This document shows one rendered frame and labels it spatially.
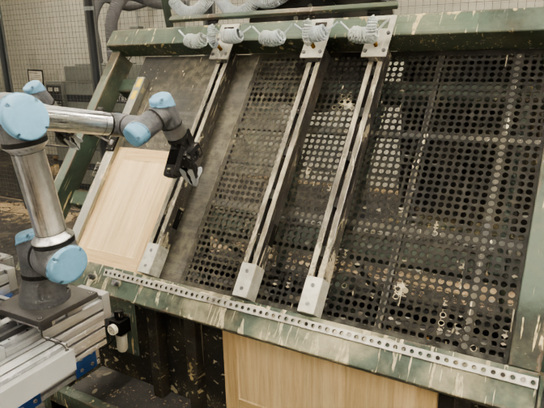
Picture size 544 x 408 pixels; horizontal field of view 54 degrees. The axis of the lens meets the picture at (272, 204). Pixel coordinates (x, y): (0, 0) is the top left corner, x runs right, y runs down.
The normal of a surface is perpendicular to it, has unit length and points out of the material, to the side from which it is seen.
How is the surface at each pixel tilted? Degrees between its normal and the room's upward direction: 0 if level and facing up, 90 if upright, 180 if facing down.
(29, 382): 90
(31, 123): 82
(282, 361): 90
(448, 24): 52
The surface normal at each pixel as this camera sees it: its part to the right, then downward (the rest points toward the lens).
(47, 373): 0.87, 0.11
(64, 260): 0.75, 0.29
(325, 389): -0.51, 0.25
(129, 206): -0.42, -0.39
